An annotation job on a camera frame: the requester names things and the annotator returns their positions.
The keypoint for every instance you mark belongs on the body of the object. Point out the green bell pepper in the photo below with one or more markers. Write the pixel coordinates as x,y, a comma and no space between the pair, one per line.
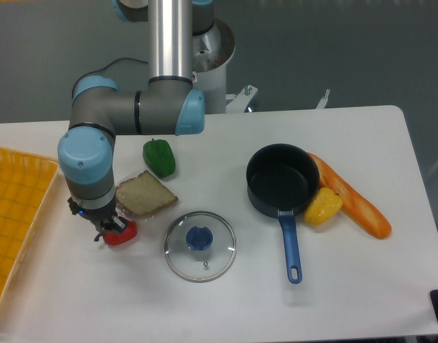
159,157

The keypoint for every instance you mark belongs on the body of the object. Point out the red bell pepper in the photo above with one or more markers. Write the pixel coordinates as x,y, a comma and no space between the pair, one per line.
113,238

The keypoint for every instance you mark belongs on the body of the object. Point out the dark saucepan blue handle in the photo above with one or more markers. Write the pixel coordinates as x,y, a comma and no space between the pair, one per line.
282,179

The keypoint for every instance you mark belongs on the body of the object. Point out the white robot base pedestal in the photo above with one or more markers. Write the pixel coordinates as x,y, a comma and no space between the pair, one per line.
213,50

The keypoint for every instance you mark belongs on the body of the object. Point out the orange plastic basket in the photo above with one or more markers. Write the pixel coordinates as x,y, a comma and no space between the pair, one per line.
25,181

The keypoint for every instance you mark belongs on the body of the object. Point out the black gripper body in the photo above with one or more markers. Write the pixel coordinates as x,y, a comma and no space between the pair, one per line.
101,217

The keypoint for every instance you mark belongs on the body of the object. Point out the yellow bell pepper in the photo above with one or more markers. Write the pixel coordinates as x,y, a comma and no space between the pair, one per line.
323,207

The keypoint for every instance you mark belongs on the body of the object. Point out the glass pot lid blue knob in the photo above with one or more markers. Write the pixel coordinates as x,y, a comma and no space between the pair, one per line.
200,246

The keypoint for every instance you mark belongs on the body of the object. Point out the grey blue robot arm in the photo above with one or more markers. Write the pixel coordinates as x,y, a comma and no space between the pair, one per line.
101,112

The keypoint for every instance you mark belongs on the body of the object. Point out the slice of toast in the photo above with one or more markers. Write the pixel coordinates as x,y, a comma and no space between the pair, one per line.
144,196

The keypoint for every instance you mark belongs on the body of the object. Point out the orange baguette bread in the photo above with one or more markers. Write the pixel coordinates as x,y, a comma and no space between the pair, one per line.
355,206

